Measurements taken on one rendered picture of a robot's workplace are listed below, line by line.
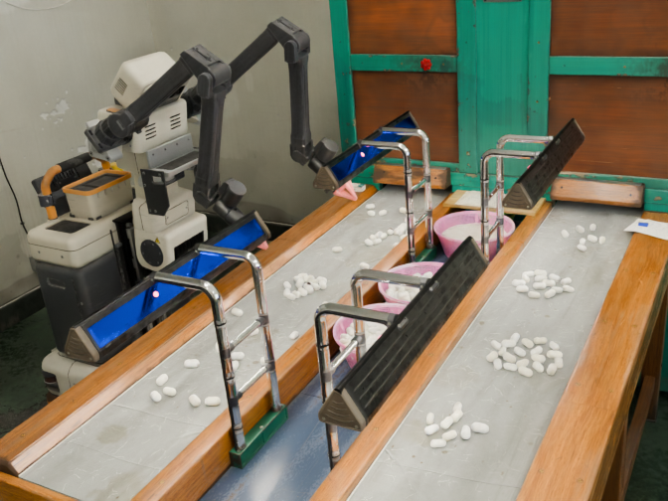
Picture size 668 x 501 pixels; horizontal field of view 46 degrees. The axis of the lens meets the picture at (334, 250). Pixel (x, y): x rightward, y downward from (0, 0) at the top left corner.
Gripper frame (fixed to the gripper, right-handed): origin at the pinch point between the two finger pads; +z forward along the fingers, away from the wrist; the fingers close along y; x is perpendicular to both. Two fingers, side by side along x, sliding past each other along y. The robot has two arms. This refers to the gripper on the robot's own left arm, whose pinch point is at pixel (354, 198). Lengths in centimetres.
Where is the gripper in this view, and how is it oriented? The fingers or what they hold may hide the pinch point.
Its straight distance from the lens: 269.2
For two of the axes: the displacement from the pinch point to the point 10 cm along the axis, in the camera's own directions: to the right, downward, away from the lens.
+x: -4.9, 6.2, 6.2
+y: 4.8, -4.0, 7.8
